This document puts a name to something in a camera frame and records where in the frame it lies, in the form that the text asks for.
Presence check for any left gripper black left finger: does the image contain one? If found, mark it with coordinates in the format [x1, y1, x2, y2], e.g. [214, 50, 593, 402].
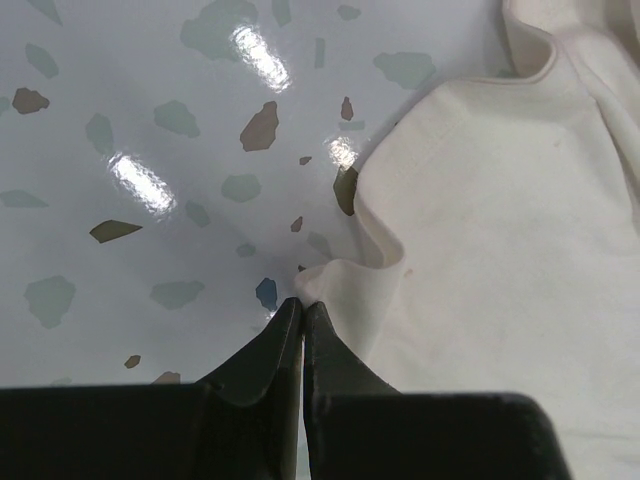
[1, 298, 302, 479]

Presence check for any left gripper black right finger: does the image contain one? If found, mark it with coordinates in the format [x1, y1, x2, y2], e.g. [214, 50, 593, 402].
[303, 302, 571, 480]

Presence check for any cream t shirt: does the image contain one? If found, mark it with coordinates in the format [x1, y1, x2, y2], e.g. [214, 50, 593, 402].
[295, 1, 639, 479]

